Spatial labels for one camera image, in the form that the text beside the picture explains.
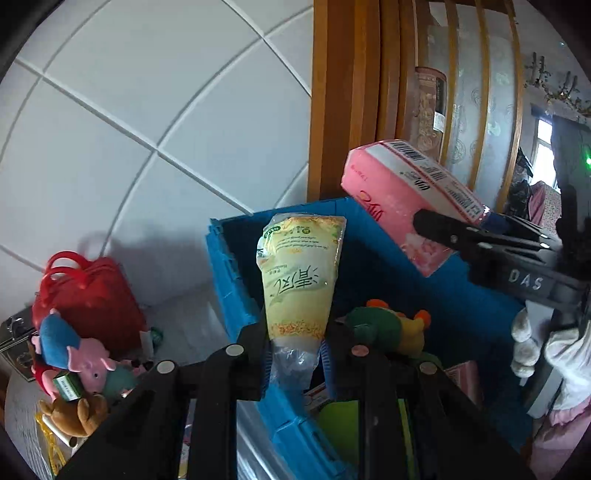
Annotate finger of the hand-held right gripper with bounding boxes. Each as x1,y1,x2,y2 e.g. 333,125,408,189
480,210,563,248
412,209,553,260

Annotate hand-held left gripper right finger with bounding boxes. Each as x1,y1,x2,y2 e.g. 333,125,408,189
321,316,532,480

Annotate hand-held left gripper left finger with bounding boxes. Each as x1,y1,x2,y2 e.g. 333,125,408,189
55,318,273,480

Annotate green yellow plush duck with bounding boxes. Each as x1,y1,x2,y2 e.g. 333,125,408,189
344,299,432,358

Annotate pink tissue packet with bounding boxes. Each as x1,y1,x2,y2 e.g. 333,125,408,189
443,360,484,409
341,139,491,278

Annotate blue plastic crate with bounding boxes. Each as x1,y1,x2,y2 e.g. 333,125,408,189
205,198,536,480

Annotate yellow green tissue packet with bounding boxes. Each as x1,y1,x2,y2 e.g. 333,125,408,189
255,213,347,398

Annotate person's right forearm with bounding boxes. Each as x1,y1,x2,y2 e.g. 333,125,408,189
531,397,591,480

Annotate person's right hand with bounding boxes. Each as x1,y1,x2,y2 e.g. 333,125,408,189
510,307,591,411

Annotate lime green soft object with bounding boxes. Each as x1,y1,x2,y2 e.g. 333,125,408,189
318,399,414,480

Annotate glass door with wooden slats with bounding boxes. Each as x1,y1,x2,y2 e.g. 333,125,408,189
416,0,527,217

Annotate pink pig plush toy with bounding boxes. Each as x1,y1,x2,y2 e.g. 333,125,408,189
68,337,139,401

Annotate red carry case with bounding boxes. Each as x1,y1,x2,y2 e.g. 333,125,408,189
31,250,149,365

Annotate brown bear plush toy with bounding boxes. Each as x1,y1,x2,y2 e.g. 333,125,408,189
38,393,109,438

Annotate small green box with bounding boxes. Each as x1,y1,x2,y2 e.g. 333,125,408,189
52,371,87,401

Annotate blue pink plush toy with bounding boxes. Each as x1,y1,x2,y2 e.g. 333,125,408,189
30,308,77,370

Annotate white paper roll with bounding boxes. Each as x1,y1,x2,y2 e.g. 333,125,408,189
41,414,79,448

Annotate yellow plastic tongs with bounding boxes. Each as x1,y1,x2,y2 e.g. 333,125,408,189
34,411,70,478

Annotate dark grey box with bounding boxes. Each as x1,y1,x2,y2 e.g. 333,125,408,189
0,307,38,383

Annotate brown patterned wall hanging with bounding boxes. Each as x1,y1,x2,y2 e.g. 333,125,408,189
414,67,448,155

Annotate wooden door frame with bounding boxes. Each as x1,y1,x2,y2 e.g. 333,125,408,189
307,0,419,214

